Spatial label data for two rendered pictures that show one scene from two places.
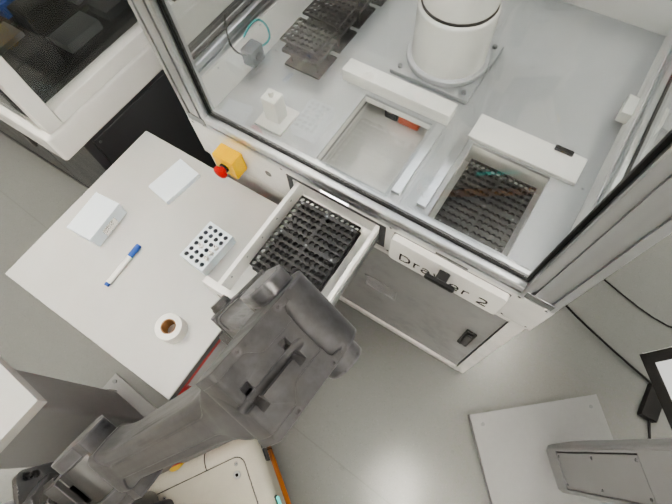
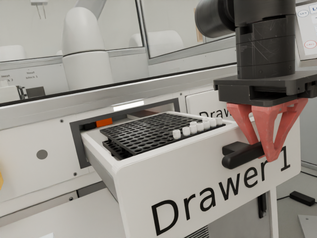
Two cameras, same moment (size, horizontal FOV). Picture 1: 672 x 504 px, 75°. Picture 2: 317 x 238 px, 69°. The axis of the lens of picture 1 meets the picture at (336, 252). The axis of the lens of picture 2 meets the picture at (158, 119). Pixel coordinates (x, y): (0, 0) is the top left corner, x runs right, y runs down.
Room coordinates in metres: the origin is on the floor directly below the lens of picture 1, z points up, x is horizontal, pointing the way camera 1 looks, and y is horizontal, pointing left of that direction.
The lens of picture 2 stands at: (0.26, 0.48, 1.01)
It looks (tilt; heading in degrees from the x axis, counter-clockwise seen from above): 12 degrees down; 294
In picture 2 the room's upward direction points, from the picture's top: 9 degrees counter-clockwise
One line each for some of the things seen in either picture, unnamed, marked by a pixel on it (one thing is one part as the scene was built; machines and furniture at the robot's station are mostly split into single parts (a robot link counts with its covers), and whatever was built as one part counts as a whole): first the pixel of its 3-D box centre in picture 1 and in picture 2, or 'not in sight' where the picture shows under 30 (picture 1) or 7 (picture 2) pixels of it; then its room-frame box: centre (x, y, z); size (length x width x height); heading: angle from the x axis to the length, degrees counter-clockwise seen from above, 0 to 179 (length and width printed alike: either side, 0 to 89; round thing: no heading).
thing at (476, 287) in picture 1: (444, 274); (227, 105); (0.35, -0.25, 0.87); 0.29 x 0.02 x 0.11; 51
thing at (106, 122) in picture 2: not in sight; (96, 119); (0.85, -0.24, 0.86); 0.11 x 0.04 x 0.06; 51
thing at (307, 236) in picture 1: (307, 250); (156, 141); (0.45, 0.07, 0.87); 0.22 x 0.18 x 0.06; 141
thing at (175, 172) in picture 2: (258, 316); (227, 169); (0.30, 0.20, 0.87); 0.29 x 0.02 x 0.11; 51
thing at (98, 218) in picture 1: (97, 219); not in sight; (0.67, 0.66, 0.79); 0.13 x 0.09 x 0.05; 146
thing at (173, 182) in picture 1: (174, 181); not in sight; (0.78, 0.45, 0.77); 0.13 x 0.09 x 0.02; 132
